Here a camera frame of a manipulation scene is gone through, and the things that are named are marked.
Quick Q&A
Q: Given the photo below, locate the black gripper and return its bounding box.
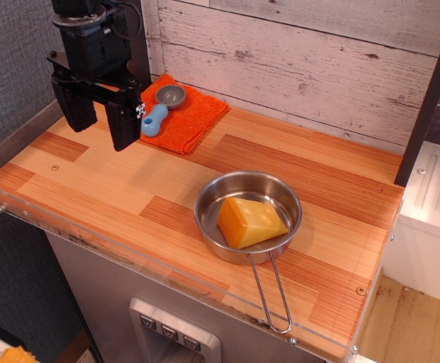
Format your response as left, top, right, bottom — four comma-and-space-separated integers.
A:
47, 28, 141, 151

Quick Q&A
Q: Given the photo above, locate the silver pot with wire handle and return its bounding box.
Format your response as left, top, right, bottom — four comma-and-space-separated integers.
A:
193, 170, 302, 334

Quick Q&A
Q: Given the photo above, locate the orange cheese wedge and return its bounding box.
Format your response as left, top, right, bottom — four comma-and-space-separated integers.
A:
217, 197, 288, 250

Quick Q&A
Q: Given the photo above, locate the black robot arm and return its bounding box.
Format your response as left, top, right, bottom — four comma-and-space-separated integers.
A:
48, 1, 143, 151

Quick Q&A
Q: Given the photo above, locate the blue grey measuring scoop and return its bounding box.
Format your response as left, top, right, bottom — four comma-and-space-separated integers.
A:
141, 85, 186, 137

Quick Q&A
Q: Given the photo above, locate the orange folded cloth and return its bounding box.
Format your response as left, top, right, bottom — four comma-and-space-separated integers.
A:
141, 73, 230, 154

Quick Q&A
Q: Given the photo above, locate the clear acrylic table guard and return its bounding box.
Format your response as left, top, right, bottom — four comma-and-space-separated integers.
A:
0, 174, 357, 362

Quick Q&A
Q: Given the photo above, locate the silver dispenser panel with buttons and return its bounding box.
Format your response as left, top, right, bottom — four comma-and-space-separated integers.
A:
129, 297, 222, 362

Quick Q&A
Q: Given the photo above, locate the orange object bottom left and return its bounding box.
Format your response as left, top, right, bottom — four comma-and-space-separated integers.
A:
0, 346, 38, 363

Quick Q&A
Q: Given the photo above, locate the white cabinet on right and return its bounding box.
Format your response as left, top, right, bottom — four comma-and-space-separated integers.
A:
382, 142, 440, 299

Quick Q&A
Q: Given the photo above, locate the dark vertical post right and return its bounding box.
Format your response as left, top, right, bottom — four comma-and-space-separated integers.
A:
394, 55, 440, 187

